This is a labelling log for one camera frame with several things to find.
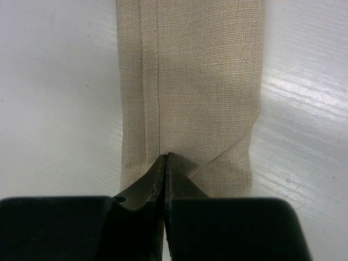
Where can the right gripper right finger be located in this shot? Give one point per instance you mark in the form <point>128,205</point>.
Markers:
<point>199,227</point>

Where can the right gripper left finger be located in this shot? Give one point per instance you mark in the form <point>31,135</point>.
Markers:
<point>128,226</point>

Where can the beige cloth napkin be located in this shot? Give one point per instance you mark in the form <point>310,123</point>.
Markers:
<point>190,76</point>

